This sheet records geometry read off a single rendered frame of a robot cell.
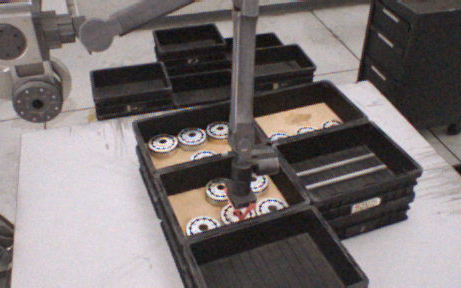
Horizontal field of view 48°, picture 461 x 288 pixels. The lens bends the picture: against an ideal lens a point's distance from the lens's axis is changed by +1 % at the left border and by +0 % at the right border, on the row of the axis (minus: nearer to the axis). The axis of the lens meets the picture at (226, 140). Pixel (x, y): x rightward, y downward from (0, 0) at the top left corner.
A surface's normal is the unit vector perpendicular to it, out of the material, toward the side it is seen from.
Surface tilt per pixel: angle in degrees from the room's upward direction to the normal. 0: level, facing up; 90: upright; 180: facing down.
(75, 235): 0
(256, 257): 0
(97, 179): 0
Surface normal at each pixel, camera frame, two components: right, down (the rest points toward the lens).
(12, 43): 0.26, 0.59
